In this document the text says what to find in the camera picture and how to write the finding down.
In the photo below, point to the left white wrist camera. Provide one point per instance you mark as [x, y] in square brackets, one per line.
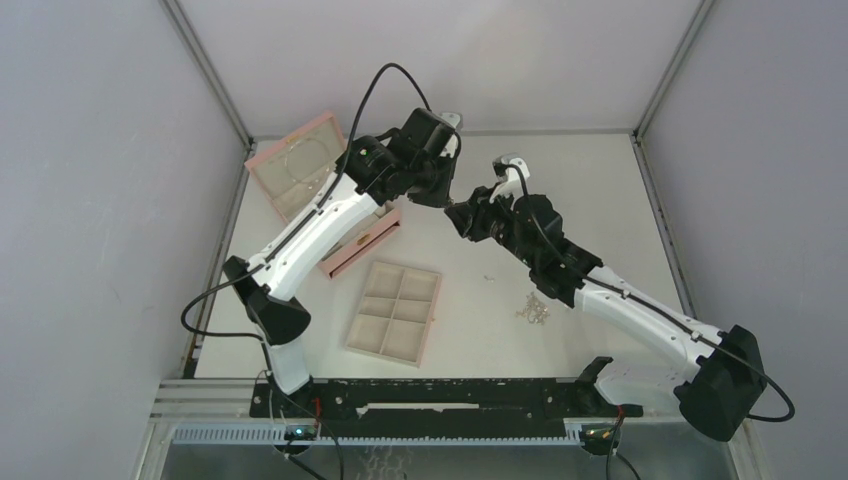
[454, 120]

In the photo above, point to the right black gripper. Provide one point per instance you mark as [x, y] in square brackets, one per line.
[462, 217]

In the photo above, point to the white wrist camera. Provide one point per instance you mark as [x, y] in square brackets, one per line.
[454, 120]
[512, 173]

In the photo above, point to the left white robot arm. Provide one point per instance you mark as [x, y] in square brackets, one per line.
[266, 283]

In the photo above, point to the beige six-compartment tray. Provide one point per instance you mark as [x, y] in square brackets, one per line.
[395, 313]

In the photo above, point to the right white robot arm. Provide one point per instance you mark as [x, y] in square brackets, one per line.
[722, 371]

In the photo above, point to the black mounting base plate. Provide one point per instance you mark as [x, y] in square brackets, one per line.
[521, 408]

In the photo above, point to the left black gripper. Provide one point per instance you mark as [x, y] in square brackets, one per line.
[440, 198]

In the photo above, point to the pink jewelry box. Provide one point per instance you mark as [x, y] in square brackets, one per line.
[290, 173]

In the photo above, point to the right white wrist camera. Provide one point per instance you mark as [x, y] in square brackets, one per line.
[512, 173]

